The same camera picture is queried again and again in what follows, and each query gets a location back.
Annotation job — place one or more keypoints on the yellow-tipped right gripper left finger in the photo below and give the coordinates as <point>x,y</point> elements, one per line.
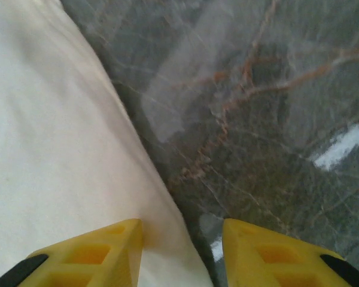
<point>92,257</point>

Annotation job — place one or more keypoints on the white t-shirt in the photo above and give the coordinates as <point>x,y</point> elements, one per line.
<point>48,134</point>

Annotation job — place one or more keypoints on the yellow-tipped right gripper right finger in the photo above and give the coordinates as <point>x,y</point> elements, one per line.
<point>272,257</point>

